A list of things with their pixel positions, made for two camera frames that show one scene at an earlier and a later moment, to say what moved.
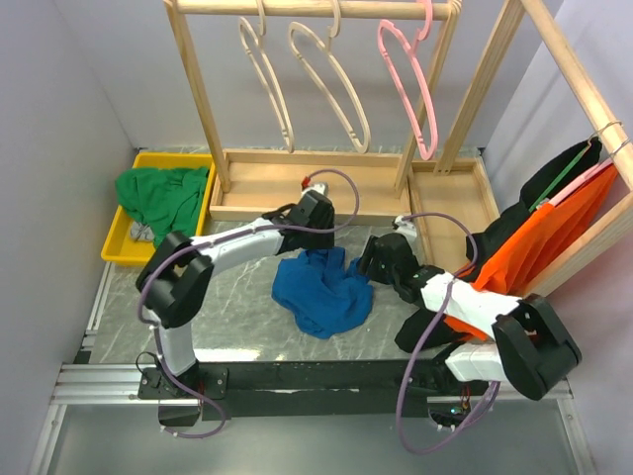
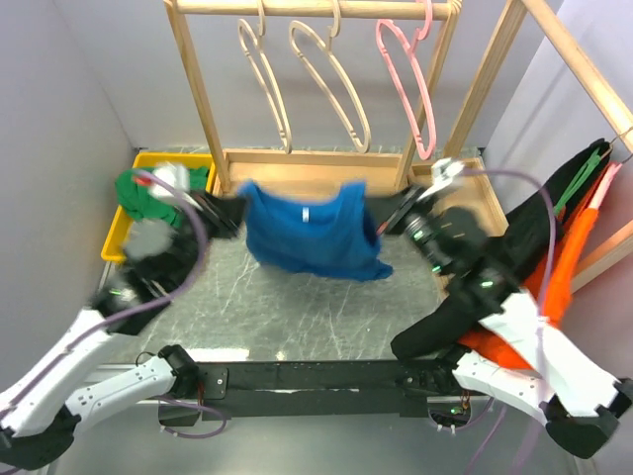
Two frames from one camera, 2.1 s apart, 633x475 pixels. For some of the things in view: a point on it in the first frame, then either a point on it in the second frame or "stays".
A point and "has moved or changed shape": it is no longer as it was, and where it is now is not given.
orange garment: (532, 242) → (572, 233)
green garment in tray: (168, 199) stays
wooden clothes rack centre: (367, 187) stays
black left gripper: (326, 239) → (226, 214)
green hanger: (560, 175) → (585, 170)
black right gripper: (369, 252) → (406, 204)
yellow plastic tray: (120, 246) stays
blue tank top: (326, 292) has moved or changed shape
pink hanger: (550, 201) → (605, 184)
